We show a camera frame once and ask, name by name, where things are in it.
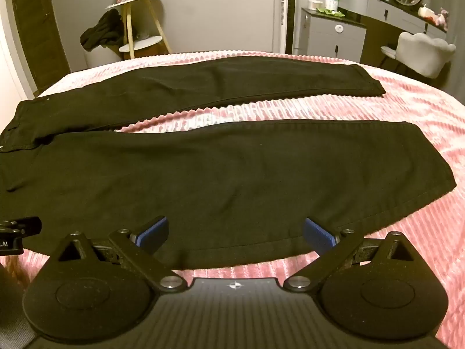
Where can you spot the green leafy item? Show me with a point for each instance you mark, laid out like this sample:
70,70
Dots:
332,12

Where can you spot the two-tier round side table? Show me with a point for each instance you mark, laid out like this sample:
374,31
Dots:
143,41

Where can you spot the grey vanity desk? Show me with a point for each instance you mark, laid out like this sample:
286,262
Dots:
396,12

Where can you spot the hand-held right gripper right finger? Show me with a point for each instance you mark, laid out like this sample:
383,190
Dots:
319,233

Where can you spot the brown wooden door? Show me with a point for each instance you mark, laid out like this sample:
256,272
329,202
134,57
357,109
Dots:
40,32

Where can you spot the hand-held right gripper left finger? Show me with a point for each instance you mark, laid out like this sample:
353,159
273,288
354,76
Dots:
154,233

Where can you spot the black pants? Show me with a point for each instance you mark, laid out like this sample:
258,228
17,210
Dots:
218,174

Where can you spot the grey drawer cabinet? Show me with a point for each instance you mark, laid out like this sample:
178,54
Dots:
332,40

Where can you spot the white round container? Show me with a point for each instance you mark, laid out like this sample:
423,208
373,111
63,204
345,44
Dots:
314,3

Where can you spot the person's grey clothing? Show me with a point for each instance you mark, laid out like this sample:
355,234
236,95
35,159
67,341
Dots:
11,298

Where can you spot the plush toys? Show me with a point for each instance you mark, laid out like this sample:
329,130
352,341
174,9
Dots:
434,15

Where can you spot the dark clothes heap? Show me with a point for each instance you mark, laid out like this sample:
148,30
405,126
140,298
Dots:
103,31

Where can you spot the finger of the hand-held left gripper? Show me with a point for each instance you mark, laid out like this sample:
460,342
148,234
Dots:
25,224

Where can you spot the pink ribbed blanket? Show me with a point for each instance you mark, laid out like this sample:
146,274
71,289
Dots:
417,127

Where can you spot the tall white floor air conditioner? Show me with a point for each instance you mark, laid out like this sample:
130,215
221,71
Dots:
284,11

